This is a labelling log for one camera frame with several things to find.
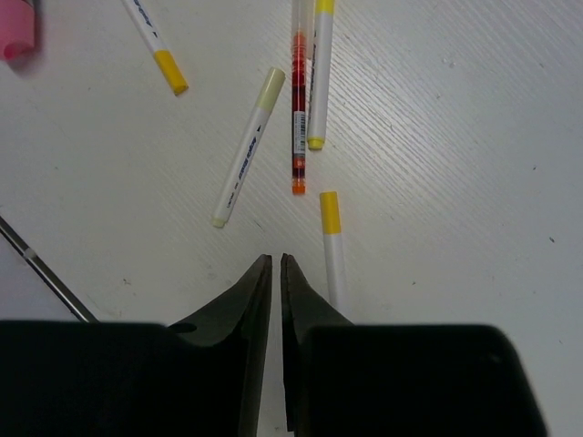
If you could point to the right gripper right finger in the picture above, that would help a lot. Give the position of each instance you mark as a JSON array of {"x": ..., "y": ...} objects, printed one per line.
[{"x": 344, "y": 379}]

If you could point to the red refill pen pack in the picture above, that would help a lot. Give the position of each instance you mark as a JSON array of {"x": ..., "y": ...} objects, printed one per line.
[{"x": 301, "y": 52}]

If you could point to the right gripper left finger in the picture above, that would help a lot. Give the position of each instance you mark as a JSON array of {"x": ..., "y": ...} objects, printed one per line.
[{"x": 200, "y": 376}]

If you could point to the pale yellow white marker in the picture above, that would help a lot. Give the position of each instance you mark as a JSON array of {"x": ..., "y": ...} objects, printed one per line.
[{"x": 247, "y": 147}]

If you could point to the green thin pen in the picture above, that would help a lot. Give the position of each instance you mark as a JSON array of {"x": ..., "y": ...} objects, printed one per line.
[{"x": 55, "y": 284}]

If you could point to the yellow cap marker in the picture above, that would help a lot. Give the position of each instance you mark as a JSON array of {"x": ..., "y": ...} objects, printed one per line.
[
  {"x": 146, "y": 26},
  {"x": 333, "y": 249}
]

